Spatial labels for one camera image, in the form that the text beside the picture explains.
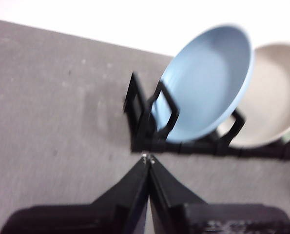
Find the beige plate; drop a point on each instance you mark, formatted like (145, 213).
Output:
(269, 97)

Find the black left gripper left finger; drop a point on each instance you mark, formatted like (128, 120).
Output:
(105, 217)

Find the blue plate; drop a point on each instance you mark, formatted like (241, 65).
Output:
(208, 80)

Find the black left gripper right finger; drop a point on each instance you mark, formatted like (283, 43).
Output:
(208, 219)

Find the black plate rack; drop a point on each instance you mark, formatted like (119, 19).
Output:
(159, 146)

